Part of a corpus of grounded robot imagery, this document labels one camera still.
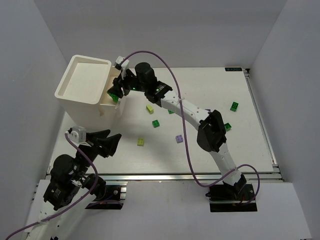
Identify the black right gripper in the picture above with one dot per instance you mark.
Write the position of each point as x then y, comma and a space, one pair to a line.
120, 83

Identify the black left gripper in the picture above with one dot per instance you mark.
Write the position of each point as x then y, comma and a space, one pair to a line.
94, 143

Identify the green upside-down 2x2 lego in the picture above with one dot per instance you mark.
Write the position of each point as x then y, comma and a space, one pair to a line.
115, 99

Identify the green 2x2 lego brick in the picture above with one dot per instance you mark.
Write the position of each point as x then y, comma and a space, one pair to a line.
155, 123

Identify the green upside-down 2x3 lego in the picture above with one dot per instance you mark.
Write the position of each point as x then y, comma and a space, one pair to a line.
113, 96

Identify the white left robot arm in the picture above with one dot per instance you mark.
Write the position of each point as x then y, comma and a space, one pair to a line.
75, 184

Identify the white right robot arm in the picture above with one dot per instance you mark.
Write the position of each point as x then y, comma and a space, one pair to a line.
211, 132

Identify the white drawer cabinet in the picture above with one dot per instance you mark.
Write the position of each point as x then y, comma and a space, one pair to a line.
81, 92

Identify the yellow-green lego wedge brick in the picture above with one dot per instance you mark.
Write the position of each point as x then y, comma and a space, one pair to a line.
150, 109

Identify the yellow-green 2x2 lego brick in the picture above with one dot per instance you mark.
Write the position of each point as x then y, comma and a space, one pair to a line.
140, 142

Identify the purple 2x2 lego brick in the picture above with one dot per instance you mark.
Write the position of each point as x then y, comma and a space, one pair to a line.
179, 138

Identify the blue label sticker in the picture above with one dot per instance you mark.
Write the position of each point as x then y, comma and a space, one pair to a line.
233, 69

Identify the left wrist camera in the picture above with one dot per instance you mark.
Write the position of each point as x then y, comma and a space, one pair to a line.
77, 134

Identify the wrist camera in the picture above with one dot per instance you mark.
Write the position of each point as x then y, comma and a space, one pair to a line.
121, 63
77, 134

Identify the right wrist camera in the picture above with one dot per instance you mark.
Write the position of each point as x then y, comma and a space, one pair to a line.
121, 63

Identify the aluminium table edge rail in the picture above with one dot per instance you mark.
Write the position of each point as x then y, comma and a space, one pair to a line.
271, 176

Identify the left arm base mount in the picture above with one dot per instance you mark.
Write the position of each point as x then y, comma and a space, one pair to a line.
112, 198

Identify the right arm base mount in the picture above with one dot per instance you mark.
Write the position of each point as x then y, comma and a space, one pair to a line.
224, 200

